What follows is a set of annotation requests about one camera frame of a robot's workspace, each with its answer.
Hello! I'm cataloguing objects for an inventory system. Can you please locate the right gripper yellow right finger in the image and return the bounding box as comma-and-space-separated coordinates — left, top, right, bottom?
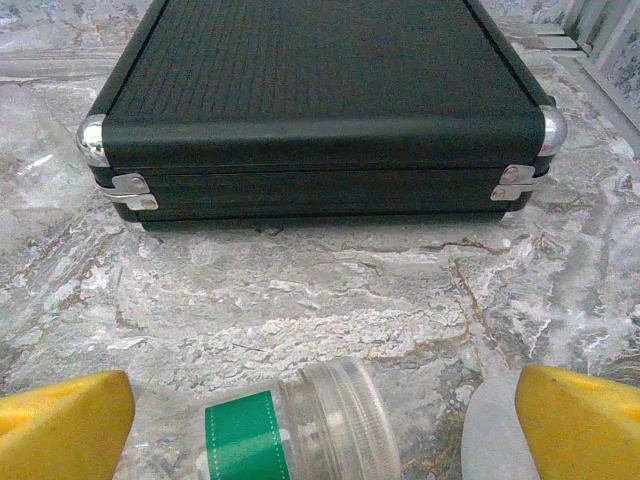
459, 364, 640, 480

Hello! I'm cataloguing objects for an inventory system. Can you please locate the black hard case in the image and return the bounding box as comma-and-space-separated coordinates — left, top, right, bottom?
75, 0, 570, 236

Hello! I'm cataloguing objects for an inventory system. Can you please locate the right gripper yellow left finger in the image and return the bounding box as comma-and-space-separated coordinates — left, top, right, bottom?
0, 369, 136, 480

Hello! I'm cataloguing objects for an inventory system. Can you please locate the aluminium table edge rail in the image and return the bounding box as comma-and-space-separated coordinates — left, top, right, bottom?
519, 22, 640, 124

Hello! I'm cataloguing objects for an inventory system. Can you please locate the clear bottle green label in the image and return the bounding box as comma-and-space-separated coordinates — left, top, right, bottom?
197, 357, 401, 480

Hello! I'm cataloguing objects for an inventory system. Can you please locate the aluminium corner post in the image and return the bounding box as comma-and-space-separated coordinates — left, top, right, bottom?
562, 0, 640, 76

